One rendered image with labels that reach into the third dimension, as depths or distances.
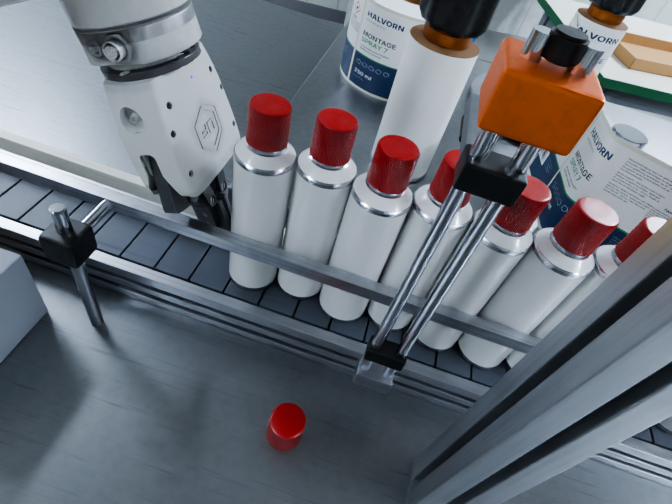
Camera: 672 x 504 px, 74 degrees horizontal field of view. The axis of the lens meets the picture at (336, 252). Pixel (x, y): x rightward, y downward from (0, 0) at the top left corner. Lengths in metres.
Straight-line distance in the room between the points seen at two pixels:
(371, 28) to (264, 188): 0.50
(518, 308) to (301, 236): 0.20
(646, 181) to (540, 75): 0.37
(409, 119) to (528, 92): 0.40
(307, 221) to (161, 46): 0.17
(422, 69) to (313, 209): 0.27
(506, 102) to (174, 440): 0.39
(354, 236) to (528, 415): 0.19
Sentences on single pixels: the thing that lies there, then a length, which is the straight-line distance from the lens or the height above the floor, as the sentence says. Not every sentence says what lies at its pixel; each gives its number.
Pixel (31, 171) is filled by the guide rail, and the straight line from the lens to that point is 0.50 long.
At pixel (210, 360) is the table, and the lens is 0.49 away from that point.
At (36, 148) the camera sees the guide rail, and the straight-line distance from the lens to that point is 0.60.
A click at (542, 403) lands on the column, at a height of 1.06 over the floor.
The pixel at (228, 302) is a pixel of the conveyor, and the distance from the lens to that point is 0.47.
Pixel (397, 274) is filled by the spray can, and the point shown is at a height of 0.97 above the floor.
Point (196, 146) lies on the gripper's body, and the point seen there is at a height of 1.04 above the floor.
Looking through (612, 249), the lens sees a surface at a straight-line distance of 0.43.
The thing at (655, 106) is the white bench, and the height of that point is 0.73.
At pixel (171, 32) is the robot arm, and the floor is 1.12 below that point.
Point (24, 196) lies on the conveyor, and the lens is 0.60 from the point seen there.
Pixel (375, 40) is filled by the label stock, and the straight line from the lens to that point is 0.82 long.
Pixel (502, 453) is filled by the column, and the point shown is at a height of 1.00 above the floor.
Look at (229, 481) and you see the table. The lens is 0.45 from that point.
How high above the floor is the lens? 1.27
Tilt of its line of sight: 47 degrees down
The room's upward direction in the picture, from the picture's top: 17 degrees clockwise
